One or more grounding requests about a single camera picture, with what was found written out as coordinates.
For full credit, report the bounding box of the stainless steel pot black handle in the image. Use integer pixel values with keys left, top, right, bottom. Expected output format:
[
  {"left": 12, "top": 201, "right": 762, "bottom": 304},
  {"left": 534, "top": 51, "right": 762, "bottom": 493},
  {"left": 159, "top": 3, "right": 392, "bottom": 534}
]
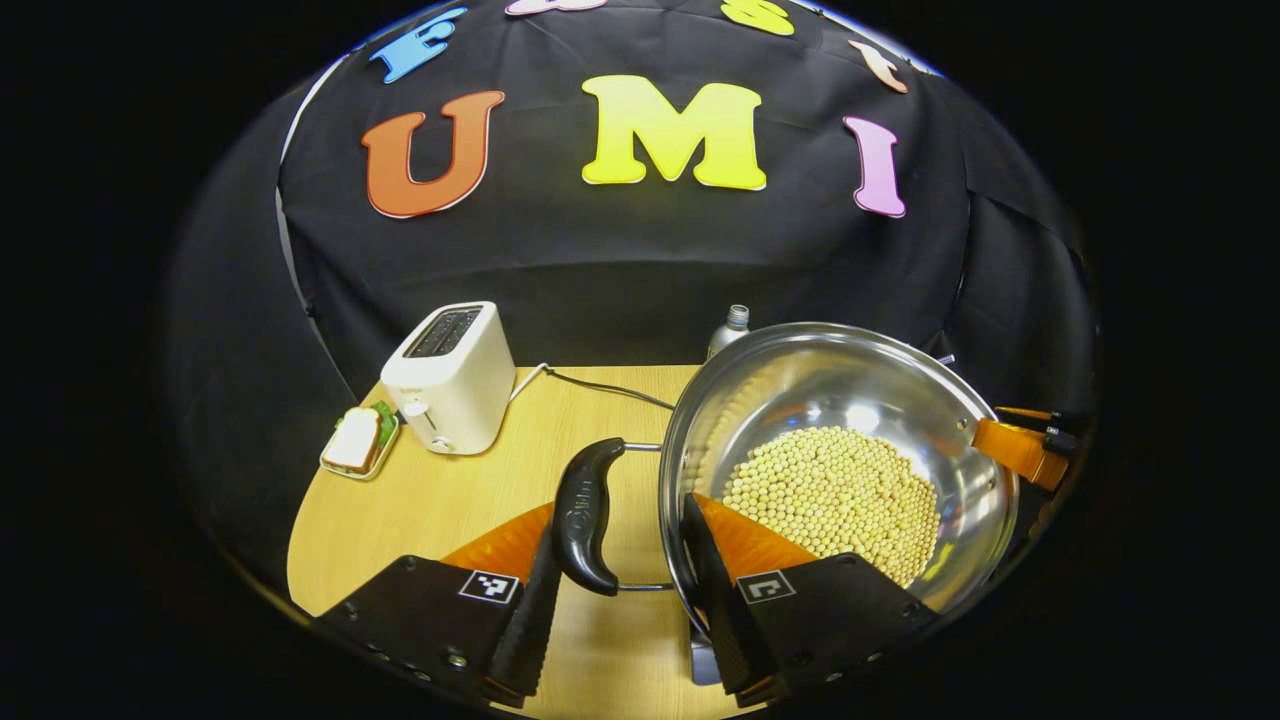
[{"left": 553, "top": 321, "right": 1022, "bottom": 643}]

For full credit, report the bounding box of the plastic drink bottle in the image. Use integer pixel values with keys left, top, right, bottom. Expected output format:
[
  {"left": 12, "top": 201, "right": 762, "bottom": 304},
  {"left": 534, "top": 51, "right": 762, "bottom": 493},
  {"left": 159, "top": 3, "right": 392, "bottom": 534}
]
[{"left": 706, "top": 304, "right": 752, "bottom": 362}]

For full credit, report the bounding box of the white toaster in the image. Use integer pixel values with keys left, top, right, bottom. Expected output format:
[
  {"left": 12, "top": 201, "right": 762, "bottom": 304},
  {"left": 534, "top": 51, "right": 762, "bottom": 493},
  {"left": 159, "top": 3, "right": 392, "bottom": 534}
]
[{"left": 380, "top": 301, "right": 518, "bottom": 457}]

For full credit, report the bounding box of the toy sandwich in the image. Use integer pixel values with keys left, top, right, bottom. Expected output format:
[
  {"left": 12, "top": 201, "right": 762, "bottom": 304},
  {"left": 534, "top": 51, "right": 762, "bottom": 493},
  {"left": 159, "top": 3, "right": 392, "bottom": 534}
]
[{"left": 327, "top": 403, "right": 397, "bottom": 473}]

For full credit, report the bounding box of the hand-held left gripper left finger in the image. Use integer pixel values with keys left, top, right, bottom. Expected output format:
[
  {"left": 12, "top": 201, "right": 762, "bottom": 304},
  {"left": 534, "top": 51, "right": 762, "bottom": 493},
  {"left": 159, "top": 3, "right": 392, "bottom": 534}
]
[{"left": 310, "top": 500, "right": 566, "bottom": 711}]

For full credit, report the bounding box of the black backdrop cloth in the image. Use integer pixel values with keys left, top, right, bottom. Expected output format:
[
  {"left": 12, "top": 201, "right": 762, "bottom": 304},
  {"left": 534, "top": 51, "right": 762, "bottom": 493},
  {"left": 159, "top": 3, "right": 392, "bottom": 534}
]
[{"left": 165, "top": 0, "right": 1101, "bottom": 591}]

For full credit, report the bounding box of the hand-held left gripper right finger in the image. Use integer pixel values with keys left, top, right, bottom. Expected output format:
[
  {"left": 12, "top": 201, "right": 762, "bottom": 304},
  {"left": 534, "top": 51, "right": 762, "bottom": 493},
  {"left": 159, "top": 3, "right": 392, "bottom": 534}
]
[{"left": 680, "top": 492, "right": 943, "bottom": 709}]

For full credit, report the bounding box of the toaster power cable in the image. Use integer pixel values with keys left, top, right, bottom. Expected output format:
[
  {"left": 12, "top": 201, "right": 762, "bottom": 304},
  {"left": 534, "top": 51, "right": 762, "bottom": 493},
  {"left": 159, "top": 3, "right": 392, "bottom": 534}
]
[{"left": 509, "top": 362, "right": 677, "bottom": 412}]

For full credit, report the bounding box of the small light green tray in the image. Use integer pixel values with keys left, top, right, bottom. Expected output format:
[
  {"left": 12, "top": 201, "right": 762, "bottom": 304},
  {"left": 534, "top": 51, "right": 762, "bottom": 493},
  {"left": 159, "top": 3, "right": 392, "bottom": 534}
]
[{"left": 319, "top": 402, "right": 402, "bottom": 482}]

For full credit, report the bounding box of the pile of soybeans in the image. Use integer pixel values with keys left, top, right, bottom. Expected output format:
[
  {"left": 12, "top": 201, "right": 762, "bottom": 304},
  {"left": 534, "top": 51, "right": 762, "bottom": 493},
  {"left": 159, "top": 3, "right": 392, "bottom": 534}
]
[{"left": 720, "top": 425, "right": 942, "bottom": 590}]

